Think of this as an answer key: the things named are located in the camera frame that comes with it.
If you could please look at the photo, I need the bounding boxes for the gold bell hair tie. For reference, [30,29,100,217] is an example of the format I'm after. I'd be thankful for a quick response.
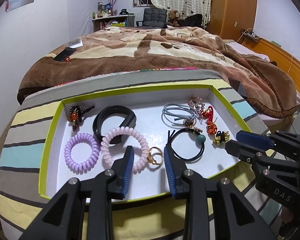
[212,130,231,145]

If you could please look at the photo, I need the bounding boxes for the red gold charm bracelet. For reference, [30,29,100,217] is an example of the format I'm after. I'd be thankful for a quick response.
[201,105,218,137]

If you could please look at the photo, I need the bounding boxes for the purple spiral hair tie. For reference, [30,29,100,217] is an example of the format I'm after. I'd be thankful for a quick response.
[64,132,101,173]

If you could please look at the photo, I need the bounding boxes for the black teal bead hair tie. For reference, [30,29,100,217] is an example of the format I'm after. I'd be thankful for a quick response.
[166,127,207,164]

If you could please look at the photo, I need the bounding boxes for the pink spiral hair tie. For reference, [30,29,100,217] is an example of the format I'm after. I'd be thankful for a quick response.
[100,126,150,175]

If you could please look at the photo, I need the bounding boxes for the pink beaded bracelet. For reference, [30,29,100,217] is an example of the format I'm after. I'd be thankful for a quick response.
[187,96,206,113]

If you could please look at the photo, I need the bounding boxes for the light blue hair ties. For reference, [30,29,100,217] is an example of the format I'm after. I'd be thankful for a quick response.
[161,103,199,126]

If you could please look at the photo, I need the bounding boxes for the gold ring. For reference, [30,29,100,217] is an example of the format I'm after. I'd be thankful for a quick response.
[147,146,164,167]

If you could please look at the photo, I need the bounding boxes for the brown beaded bracelet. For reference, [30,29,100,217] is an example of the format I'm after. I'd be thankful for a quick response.
[68,104,96,132]

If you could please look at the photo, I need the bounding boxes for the person's right hand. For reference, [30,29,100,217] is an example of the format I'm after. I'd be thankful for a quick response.
[279,206,298,238]

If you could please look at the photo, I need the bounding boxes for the brown beige plush blanket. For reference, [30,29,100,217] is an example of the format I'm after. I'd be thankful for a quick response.
[17,27,298,118]

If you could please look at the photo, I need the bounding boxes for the green white shallow box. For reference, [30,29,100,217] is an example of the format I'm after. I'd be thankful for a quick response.
[39,85,258,201]

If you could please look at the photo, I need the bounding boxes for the striped pastel blanket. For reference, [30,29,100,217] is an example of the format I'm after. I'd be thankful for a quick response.
[0,69,281,239]

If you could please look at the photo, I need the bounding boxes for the wooden headboard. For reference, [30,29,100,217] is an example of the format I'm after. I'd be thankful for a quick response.
[242,35,300,93]

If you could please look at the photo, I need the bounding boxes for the black clothes pile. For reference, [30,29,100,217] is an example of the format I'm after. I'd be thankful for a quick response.
[178,14,203,28]

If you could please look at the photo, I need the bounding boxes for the wooden wardrobe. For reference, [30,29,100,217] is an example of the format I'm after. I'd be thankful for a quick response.
[206,0,257,41]

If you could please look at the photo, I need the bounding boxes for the brown teddy bear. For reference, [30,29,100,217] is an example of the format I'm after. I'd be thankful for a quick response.
[167,10,180,27]

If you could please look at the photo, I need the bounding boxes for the black smartphone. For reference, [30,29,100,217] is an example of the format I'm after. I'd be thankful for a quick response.
[53,47,76,62]

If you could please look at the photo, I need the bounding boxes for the black padded chair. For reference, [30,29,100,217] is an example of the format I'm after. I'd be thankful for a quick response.
[136,8,167,29]

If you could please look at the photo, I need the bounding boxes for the white small box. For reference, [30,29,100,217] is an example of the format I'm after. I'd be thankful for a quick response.
[66,38,83,49]

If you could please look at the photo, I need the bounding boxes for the white shelf desk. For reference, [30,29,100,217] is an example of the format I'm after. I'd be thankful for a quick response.
[92,15,135,32]

